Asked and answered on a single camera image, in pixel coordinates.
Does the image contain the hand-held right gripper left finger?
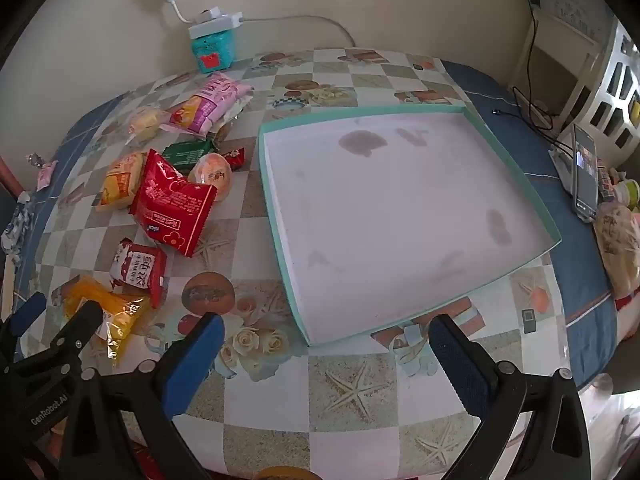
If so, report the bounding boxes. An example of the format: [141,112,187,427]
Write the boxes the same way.
[59,311,226,480]

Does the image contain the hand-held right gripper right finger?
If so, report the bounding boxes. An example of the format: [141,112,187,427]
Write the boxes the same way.
[427,314,593,480]

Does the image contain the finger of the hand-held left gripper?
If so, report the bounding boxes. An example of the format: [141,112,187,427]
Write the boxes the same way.
[0,291,48,361]
[10,300,104,401]

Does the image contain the yellow snack packet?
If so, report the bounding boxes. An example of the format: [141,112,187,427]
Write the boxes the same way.
[62,275,151,363]

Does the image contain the small red white packet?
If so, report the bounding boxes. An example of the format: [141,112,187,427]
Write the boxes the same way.
[109,240,168,309]

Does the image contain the orange beige cake roll packet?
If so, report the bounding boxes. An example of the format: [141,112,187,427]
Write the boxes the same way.
[95,152,148,213]

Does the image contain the large red snack packet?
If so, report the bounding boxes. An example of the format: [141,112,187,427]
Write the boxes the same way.
[129,149,218,259]

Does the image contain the teal edged white box tray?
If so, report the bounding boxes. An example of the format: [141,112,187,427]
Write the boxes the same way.
[257,105,563,348]

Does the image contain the peach egg shaped packet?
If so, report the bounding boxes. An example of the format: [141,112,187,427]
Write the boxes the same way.
[187,152,235,203]

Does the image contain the green snack packet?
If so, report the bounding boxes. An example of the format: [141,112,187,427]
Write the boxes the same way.
[161,139,219,171]

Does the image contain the cream bread packet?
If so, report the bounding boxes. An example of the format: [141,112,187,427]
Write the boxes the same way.
[125,105,168,143]

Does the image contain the pink snack packet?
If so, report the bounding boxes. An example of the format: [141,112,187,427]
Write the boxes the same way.
[169,72,255,138]

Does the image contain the blue white patterned object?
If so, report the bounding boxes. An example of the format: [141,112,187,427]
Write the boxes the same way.
[0,195,31,256]

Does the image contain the checked printed tablecloth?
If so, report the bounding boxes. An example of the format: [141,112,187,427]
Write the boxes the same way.
[12,47,571,480]

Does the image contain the blue tablecloth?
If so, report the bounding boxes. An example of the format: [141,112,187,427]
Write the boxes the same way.
[0,57,626,391]

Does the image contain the red brown wooden bar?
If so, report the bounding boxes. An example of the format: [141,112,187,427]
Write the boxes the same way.
[0,155,28,201]

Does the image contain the small pink sachet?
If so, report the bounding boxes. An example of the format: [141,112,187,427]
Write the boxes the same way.
[36,160,60,191]

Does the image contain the white plastic bag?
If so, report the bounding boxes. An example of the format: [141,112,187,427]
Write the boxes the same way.
[575,375,640,480]

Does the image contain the clear bag of bread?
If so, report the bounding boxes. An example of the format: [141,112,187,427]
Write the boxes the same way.
[592,202,640,301]

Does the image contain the white phone stand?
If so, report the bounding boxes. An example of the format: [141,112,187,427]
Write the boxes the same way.
[548,142,576,196]

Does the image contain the black smartphone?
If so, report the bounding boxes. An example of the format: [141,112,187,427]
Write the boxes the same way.
[571,123,599,223]

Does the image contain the teal cube box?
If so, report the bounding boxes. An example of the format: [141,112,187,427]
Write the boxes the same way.
[189,27,238,75]

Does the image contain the white lattice rack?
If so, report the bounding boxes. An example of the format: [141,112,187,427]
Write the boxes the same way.
[575,20,640,156]

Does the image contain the white power strip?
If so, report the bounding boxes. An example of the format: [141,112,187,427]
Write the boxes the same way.
[189,6,246,38]

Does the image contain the white wooden shelf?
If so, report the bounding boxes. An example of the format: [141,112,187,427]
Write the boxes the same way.
[512,0,616,126]

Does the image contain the black thin cable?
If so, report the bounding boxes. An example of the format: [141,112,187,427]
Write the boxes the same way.
[492,0,573,153]

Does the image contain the grey power cable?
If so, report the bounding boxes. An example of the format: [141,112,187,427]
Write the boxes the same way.
[242,14,357,50]

